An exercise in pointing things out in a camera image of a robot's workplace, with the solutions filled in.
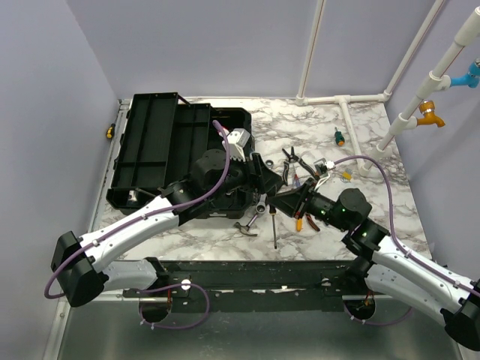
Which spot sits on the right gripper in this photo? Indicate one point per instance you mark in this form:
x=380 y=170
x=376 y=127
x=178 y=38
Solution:
x=293 y=201

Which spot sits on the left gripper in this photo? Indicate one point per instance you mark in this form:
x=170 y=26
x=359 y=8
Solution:
x=260 y=179

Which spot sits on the red test pen screwdriver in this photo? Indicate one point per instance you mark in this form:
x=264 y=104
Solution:
x=296 y=181

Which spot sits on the green stubby screwdriver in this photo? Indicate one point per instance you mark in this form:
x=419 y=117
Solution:
x=338 y=137

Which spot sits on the black plastic toolbox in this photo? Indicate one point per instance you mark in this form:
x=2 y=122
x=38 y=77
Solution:
x=163 y=137

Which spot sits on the long screwdriver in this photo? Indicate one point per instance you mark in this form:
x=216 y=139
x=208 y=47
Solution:
x=273 y=212

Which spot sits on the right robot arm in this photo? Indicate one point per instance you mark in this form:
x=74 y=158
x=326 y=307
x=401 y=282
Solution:
x=391 y=267

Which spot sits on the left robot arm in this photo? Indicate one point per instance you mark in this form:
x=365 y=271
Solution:
x=85 y=266

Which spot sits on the small yellow tool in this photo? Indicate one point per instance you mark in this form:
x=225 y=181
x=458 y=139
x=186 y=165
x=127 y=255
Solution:
x=346 y=176

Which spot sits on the orange black pliers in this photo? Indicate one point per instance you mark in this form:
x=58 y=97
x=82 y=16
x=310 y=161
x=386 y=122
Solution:
x=311 y=223

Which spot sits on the silver combination ratchet wrench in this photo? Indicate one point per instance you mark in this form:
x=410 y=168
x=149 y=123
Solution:
x=261 y=183

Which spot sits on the claw hammer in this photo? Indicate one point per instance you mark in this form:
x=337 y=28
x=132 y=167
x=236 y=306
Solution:
x=245 y=229

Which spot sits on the yellow brass faucet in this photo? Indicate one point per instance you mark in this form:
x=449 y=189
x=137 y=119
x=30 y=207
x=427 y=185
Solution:
x=427 y=109

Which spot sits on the blue pipe valve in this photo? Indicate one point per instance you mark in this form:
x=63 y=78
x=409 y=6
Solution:
x=470 y=78

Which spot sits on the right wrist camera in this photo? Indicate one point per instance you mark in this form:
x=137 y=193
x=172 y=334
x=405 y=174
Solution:
x=323 y=168

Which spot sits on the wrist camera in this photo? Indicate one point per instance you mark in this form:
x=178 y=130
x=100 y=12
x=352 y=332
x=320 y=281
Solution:
x=323 y=168
x=236 y=142

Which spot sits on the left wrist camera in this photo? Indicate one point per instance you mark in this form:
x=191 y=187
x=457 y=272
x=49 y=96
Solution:
x=236 y=142

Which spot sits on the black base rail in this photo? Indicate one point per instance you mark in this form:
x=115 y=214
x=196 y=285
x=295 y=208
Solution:
x=256 y=286

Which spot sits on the yellow black screwdriver at wall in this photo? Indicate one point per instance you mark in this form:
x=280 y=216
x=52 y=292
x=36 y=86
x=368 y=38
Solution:
x=110 y=133

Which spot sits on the white pvc pipe frame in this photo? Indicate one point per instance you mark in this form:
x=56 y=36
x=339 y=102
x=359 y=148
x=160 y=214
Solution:
x=437 y=80

